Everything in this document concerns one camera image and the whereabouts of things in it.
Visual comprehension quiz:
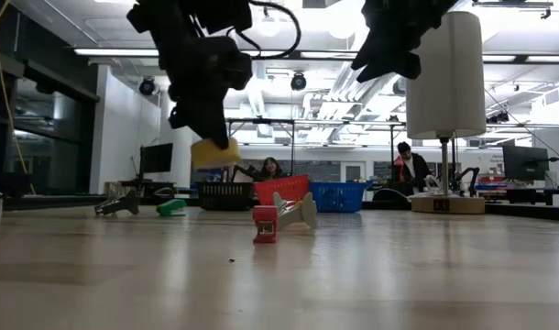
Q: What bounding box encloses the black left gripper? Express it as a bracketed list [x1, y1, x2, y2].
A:
[166, 35, 254, 151]

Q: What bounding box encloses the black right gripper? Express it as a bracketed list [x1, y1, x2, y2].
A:
[350, 0, 460, 84]

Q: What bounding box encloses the yellow tape roll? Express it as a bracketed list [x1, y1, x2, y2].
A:
[190, 137, 243, 171]

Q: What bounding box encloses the green stapler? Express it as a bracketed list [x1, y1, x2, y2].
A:
[155, 197, 189, 218]

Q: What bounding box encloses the small red toy block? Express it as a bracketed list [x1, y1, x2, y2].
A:
[252, 204, 280, 245]

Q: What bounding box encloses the white shade table lamp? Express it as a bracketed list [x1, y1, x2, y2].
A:
[404, 11, 488, 215]

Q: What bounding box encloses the black computer monitor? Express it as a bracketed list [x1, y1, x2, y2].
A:
[137, 142, 175, 182]
[501, 145, 551, 182]

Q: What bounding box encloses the black ceiling speaker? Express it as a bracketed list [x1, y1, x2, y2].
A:
[290, 71, 308, 92]
[138, 76, 158, 96]

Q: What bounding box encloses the person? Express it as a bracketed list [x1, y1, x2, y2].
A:
[258, 156, 288, 182]
[392, 140, 433, 198]

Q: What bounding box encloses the black plastic basket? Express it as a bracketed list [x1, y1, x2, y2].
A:
[195, 181, 256, 213]

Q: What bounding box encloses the red plastic basket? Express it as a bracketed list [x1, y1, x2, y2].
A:
[253, 173, 312, 207]

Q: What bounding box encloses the round white pendant light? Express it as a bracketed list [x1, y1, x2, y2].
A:
[257, 13, 282, 39]

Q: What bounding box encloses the black rounded chair back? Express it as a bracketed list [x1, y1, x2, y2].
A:
[372, 187, 411, 204]

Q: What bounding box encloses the blue plastic basket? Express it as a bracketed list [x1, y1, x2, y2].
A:
[308, 181, 369, 215]

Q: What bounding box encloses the black metal gantry frame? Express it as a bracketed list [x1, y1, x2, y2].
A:
[224, 116, 407, 182]

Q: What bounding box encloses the yellow hanging cord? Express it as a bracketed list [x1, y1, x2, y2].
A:
[0, 0, 38, 196]

